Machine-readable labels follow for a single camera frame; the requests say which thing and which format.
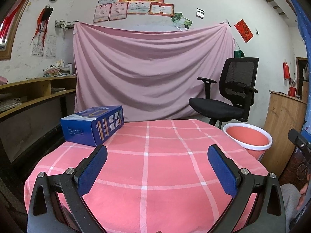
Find red white trash bin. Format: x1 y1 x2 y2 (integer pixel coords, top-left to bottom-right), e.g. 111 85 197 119
223 123 273 161

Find person's right hand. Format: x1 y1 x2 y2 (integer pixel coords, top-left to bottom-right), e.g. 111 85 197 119
296 174 310 210

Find wooden cabinet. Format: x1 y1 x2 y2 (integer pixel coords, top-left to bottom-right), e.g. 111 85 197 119
261 91 307 177

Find red cup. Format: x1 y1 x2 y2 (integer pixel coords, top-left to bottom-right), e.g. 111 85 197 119
288 86 296 97

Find red fire extinguisher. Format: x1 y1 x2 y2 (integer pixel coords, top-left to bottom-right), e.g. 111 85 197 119
283 61 290 80

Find black office chair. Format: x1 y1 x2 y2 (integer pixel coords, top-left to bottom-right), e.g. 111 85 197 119
189 57 259 129

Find blue cardboard box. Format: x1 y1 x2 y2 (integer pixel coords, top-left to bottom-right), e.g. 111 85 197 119
60 106 124 146

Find pink checked tablecloth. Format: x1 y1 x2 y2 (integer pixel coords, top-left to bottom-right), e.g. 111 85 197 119
23 119 269 233

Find wooden shelf unit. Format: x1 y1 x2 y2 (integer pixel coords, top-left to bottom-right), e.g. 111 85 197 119
1 76 76 121

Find stack of books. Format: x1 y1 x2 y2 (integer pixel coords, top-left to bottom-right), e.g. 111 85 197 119
43 59 76 77

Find pink hanging sheet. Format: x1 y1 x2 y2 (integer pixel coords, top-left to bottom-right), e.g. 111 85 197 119
73 23 235 122

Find red paper wall sign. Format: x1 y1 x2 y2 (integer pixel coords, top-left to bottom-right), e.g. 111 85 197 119
235 19 253 43

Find green wall photos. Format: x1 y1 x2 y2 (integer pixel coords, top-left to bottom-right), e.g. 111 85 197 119
171 13 192 29

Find red tassel wall ornament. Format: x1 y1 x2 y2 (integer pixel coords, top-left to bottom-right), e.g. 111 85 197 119
32 5 53 46

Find wall certificates group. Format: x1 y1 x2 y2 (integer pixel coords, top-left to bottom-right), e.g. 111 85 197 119
93 0 174 23

